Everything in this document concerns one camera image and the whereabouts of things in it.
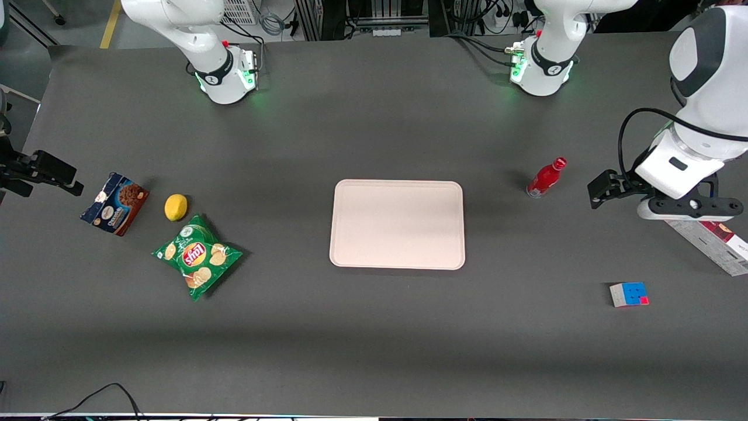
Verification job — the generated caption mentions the red plaid cookie box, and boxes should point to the red plaid cookie box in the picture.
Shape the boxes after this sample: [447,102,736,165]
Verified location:
[665,219,748,277]

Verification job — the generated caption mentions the blue chocolate cookie box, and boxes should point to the blue chocolate cookie box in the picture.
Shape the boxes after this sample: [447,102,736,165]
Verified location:
[80,172,150,237]

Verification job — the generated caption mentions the pale pink rectangular tray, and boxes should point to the pale pink rectangular tray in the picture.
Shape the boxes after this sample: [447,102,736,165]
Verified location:
[329,179,466,271]

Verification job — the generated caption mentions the white perforated box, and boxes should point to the white perforated box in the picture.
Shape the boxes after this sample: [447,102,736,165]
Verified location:
[221,0,259,25]

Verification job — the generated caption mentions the red bottle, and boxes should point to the red bottle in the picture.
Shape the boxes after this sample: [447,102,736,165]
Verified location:
[526,156,568,199]

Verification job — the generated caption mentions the colourful puzzle cube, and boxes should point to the colourful puzzle cube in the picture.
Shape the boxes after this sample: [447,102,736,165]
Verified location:
[610,282,650,308]

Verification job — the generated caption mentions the yellow lemon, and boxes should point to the yellow lemon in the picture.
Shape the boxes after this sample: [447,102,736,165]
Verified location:
[164,194,189,222]

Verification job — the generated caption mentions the green chips bag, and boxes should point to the green chips bag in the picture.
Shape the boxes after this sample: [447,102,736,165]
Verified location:
[151,214,244,302]

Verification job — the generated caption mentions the black equipment rack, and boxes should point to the black equipment rack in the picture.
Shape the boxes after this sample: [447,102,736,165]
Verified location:
[295,0,430,42]

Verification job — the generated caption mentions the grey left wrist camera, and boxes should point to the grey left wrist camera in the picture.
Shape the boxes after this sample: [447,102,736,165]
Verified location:
[637,198,744,222]

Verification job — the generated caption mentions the black arm base cables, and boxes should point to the black arm base cables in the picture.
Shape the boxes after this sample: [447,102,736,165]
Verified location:
[447,32,518,66]

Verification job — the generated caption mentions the black looped table cable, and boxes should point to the black looped table cable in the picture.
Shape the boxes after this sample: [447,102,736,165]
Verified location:
[44,382,144,421]

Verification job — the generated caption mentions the grey coiled cable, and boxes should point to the grey coiled cable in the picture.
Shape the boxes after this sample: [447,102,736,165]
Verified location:
[259,0,288,37]

